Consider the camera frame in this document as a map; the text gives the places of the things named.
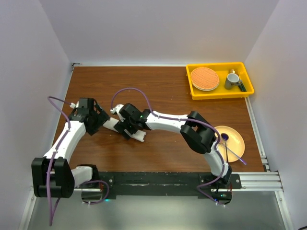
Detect white cloth napkin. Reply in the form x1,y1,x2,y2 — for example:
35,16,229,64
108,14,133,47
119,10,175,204
103,117,146,142

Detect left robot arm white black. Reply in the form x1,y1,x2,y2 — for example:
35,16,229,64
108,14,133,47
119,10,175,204
31,98,110,198

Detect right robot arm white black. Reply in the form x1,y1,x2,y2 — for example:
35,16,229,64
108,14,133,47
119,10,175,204
110,103,232,188

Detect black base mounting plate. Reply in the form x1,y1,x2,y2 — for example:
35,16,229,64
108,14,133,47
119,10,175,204
94,172,242,205

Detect orange patterned plate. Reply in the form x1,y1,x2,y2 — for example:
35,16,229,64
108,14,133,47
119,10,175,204
190,67,220,91

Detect iridescent purple spoon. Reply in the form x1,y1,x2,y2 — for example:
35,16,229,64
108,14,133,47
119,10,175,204
221,133,229,163

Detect yellow plastic tray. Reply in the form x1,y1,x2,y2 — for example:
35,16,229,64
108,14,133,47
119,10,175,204
186,62,255,100

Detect cream yellow plate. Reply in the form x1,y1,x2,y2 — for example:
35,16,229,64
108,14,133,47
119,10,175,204
214,125,246,163

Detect grey white mug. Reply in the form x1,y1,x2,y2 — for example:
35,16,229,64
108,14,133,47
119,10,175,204
224,73,242,90

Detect dark green utensil in tray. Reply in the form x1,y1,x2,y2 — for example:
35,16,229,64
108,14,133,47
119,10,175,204
238,83,247,92

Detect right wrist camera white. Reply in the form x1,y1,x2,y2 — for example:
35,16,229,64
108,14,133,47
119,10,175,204
110,104,125,121

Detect aluminium frame rail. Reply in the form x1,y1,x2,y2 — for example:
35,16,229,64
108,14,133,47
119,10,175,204
242,97,283,192

